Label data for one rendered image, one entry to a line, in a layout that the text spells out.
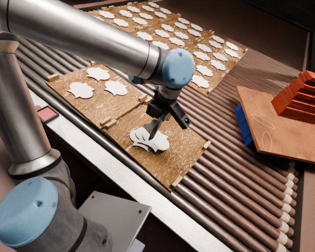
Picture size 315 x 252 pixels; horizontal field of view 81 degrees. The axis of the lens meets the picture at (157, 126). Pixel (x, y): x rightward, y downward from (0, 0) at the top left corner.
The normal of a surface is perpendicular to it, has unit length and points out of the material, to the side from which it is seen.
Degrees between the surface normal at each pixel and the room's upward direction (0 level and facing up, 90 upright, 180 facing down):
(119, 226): 43
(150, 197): 0
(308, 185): 0
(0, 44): 101
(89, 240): 38
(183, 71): 55
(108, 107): 0
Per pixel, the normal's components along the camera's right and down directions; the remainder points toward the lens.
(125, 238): -0.40, -0.80
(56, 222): 0.85, -0.15
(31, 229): 0.55, 0.12
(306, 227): 0.24, -0.63
